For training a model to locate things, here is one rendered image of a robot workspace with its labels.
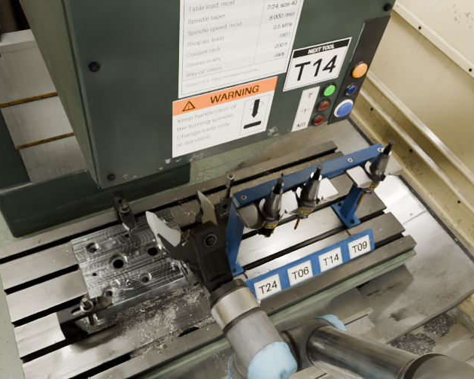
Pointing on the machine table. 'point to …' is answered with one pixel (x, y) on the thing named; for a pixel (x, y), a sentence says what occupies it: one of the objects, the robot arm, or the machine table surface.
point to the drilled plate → (151, 289)
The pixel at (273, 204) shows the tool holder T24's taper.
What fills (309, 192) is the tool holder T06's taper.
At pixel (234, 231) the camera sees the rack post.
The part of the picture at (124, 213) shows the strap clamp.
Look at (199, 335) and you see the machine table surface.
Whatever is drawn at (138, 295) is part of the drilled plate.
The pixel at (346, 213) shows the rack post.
